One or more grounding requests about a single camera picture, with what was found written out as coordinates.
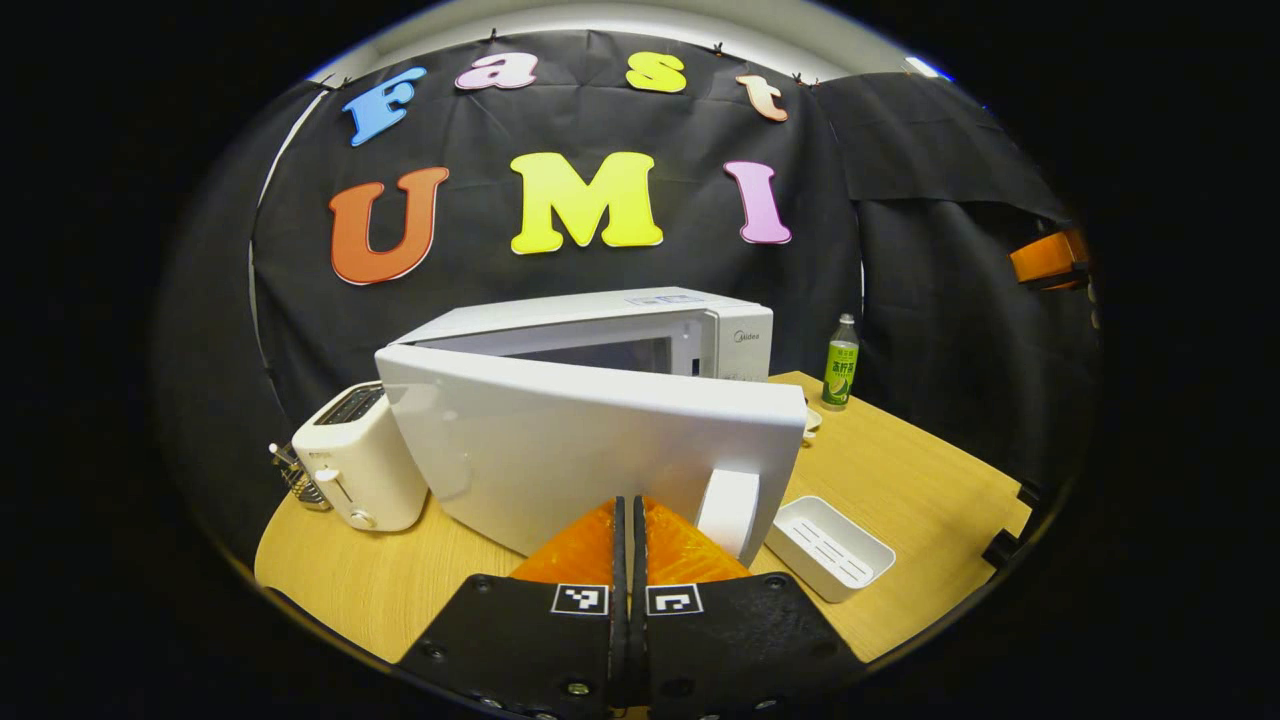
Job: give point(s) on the white microwave oven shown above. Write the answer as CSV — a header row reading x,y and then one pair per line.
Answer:
x,y
560,450

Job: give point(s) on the black backdrop cloth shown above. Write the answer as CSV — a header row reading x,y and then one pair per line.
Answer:
x,y
480,130

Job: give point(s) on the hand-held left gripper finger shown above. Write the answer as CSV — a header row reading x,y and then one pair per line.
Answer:
x,y
637,640
620,640

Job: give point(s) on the white rectangular tray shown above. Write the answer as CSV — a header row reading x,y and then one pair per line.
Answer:
x,y
830,550

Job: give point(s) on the white toaster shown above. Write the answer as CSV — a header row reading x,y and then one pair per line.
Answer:
x,y
360,470

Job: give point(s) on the green drink bottle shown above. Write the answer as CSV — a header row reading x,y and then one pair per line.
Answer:
x,y
840,375

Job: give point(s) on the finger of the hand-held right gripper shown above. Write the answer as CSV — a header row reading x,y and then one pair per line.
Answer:
x,y
1045,255

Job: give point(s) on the ceiling light panel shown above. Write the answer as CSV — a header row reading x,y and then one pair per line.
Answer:
x,y
925,68

